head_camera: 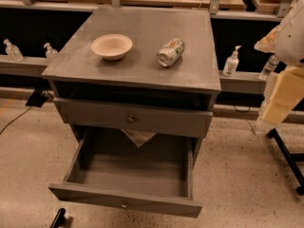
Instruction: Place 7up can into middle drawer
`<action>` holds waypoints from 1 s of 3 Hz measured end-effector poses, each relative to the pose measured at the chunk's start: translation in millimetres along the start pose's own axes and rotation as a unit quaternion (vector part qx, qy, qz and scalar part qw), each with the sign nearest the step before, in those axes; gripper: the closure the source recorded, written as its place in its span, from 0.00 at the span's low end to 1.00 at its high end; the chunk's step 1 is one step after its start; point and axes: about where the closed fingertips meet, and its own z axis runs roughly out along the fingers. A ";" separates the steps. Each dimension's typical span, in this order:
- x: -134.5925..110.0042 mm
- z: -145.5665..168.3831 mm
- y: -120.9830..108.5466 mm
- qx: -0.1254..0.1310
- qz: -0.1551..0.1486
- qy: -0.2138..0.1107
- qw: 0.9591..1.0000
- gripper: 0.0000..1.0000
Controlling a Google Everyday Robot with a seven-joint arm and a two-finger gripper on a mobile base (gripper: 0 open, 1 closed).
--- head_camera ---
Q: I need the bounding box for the white ceramic bowl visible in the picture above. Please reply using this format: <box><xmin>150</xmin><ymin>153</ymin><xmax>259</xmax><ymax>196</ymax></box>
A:
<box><xmin>91</xmin><ymin>34</ymin><xmax>133</xmax><ymax>61</ymax></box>

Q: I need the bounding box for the silver 7up soda can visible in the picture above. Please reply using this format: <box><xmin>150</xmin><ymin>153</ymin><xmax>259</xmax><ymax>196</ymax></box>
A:
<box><xmin>157</xmin><ymin>38</ymin><xmax>185</xmax><ymax>67</ymax></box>

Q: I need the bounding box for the grey wooden drawer cabinet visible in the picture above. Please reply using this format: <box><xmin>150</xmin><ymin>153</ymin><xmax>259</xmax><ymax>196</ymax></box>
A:
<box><xmin>42</xmin><ymin>6</ymin><xmax>222</xmax><ymax>163</ymax></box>

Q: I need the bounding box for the black cable on floor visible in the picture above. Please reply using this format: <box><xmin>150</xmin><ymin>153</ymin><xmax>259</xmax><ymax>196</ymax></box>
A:
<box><xmin>0</xmin><ymin>105</ymin><xmax>32</xmax><ymax>136</ymax></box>

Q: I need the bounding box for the grey open lower drawer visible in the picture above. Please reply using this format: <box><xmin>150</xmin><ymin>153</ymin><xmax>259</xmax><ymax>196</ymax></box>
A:
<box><xmin>49</xmin><ymin>128</ymin><xmax>202</xmax><ymax>218</ymax></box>

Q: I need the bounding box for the clear pump bottle far left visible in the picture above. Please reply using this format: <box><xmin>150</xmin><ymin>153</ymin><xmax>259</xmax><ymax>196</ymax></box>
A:
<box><xmin>4</xmin><ymin>39</ymin><xmax>24</xmax><ymax>62</ymax></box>

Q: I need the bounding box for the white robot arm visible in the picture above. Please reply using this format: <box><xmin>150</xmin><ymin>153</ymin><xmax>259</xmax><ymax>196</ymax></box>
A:
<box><xmin>254</xmin><ymin>0</ymin><xmax>304</xmax><ymax>126</ymax></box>

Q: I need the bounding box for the grey cloth in drawer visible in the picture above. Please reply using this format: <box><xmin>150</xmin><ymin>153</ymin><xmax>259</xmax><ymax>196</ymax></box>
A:
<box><xmin>123</xmin><ymin>129</ymin><xmax>155</xmax><ymax>147</ymax></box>

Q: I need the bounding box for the clear pump bottle near cabinet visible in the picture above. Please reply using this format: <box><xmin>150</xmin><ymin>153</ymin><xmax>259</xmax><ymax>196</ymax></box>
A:
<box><xmin>44</xmin><ymin>43</ymin><xmax>58</xmax><ymax>62</ymax></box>

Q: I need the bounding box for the black handle bottom left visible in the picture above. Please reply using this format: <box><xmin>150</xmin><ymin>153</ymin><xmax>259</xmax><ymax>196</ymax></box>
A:
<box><xmin>50</xmin><ymin>208</ymin><xmax>66</xmax><ymax>228</ymax></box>

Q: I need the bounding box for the grey upper drawer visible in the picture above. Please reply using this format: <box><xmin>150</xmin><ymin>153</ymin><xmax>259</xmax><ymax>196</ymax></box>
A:
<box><xmin>54</xmin><ymin>98</ymin><xmax>213</xmax><ymax>138</ymax></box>

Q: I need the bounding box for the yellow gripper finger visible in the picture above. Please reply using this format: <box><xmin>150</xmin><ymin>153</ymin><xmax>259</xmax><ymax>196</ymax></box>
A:
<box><xmin>261</xmin><ymin>66</ymin><xmax>304</xmax><ymax>125</ymax></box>
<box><xmin>254</xmin><ymin>26</ymin><xmax>279</xmax><ymax>53</ymax></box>

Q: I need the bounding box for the black stand leg right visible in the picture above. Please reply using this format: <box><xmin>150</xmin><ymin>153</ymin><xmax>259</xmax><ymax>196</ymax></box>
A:
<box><xmin>267</xmin><ymin>128</ymin><xmax>304</xmax><ymax>196</ymax></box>

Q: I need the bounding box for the white pump lotion bottle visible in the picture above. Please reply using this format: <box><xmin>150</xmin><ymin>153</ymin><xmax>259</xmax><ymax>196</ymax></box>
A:
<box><xmin>222</xmin><ymin>46</ymin><xmax>240</xmax><ymax>77</ymax></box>

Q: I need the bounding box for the clear plastic water bottle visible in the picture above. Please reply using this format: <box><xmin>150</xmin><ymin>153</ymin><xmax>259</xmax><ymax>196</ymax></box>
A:
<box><xmin>258</xmin><ymin>55</ymin><xmax>279</xmax><ymax>80</ymax></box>

